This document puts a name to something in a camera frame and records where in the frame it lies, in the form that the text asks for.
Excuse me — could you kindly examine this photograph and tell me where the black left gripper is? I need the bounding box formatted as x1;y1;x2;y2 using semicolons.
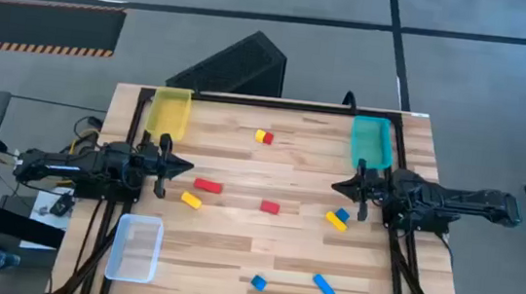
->
132;129;199;203

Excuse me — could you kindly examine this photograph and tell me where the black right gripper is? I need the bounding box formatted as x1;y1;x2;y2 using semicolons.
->
327;155;393;226

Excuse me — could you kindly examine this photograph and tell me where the thick yellow block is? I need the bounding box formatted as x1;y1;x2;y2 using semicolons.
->
179;190;205;211

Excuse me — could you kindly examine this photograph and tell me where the long red block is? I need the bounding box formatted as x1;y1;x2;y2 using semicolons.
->
192;176;225;196

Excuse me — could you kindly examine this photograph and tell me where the short red block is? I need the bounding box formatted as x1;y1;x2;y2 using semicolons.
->
258;199;282;216

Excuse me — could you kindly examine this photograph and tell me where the long blue block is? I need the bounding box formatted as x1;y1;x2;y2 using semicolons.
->
311;273;338;294

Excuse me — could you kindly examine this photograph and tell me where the teal plastic bin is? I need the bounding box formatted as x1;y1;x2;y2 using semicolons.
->
347;114;398;174

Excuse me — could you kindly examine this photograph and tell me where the yellow plastic bin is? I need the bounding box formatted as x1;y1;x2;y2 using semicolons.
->
143;85;196;144

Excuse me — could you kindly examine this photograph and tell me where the clear plastic bin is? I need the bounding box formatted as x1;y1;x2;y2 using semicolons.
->
103;211;168;287

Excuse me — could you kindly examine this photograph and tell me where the small black device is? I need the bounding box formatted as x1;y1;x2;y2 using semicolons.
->
48;191;76;219

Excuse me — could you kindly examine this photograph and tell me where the black mesh box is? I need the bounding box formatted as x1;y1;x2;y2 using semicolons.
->
165;21;290;100

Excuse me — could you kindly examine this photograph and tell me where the white paper sheet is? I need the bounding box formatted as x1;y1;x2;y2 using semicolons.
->
19;184;75;253

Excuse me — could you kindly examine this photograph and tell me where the black crossbar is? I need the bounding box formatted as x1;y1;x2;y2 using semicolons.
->
0;201;68;250

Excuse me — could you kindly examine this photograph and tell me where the black hazard-striped floor mat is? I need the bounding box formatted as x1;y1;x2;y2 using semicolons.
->
0;0;129;64

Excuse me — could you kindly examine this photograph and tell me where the clear water bottle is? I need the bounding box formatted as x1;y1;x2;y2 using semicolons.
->
0;249;22;276

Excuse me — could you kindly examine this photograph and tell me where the black cable loop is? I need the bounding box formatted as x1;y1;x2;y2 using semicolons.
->
341;90;359;115

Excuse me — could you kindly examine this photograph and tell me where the yellow cable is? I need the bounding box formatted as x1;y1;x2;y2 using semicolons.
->
68;125;100;158

